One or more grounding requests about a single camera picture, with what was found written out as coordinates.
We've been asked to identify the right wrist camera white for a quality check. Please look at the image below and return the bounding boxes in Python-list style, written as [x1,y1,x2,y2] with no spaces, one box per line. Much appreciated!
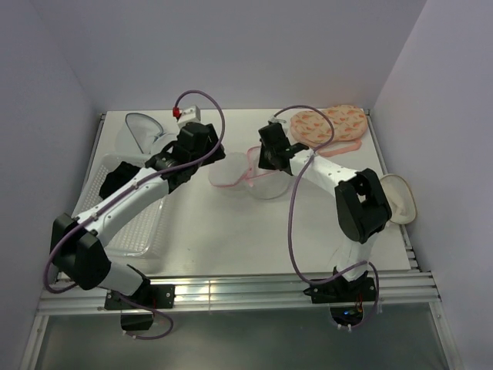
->
[269,116,287,126]

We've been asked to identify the beige trimmed mesh laundry bag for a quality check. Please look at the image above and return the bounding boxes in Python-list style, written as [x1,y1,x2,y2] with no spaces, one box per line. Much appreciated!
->
[380,173,418,225]

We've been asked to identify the grey trimmed mesh laundry bag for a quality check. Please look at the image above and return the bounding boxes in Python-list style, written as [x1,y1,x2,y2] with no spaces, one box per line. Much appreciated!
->
[115,113,176,155]

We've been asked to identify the white plastic basket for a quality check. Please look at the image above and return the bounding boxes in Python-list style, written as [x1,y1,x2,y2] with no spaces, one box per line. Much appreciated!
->
[72,153,166,258]

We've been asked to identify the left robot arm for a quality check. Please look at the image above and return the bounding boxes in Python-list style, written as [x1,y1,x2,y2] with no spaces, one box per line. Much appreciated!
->
[49,123,225,308]

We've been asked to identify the black garment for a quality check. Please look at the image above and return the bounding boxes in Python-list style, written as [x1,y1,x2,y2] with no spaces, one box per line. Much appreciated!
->
[99,161,140,200]

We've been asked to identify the aluminium frame rail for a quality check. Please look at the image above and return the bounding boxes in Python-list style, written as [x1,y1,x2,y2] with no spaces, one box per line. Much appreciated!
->
[36,270,441,316]

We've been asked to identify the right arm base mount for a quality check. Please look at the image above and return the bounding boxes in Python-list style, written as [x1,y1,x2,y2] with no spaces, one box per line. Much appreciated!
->
[303,274,378,328]

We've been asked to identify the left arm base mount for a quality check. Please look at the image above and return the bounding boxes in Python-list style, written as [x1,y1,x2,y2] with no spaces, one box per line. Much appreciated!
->
[104,284,175,340]

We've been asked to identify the peach floral bra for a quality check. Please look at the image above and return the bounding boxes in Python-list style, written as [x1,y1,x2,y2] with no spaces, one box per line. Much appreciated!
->
[290,105,368,158]

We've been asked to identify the pink trimmed mesh laundry bag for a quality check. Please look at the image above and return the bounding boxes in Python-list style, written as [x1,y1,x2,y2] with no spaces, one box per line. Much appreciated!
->
[208,146,291,200]

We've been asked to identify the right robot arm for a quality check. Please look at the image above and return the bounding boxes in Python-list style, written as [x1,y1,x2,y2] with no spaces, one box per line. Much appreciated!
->
[259,122,392,301]

